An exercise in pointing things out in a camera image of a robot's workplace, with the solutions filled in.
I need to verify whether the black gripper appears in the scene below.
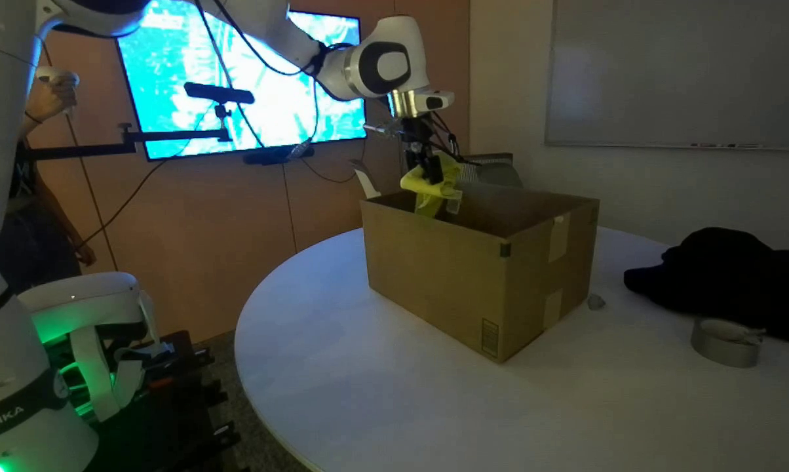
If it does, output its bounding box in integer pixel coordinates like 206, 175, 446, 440
388, 90, 456, 184

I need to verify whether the yellow cloth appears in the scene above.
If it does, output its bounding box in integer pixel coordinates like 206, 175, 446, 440
400, 155, 464, 217

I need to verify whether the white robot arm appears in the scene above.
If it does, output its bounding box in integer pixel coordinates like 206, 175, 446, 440
0, 0, 451, 472

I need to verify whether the black cloth bundle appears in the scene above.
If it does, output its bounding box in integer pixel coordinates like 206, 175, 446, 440
624, 229, 789, 340

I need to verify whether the grey chair back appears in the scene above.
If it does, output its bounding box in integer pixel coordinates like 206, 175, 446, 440
461, 151, 523, 189

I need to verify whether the open cardboard box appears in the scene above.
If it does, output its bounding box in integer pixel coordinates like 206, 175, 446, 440
362, 187, 602, 362

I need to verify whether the small clear cap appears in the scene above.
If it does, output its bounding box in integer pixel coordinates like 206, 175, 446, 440
588, 294, 607, 313

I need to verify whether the grey tape roll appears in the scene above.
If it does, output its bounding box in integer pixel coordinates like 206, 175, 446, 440
689, 318, 767, 366

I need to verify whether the wall mounted screen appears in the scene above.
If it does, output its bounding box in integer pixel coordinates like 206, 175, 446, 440
119, 0, 368, 162

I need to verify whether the whiteboard on wall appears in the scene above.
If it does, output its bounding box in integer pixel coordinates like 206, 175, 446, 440
545, 0, 789, 151

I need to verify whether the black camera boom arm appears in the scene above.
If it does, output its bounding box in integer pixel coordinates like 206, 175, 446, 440
16, 126, 232, 162

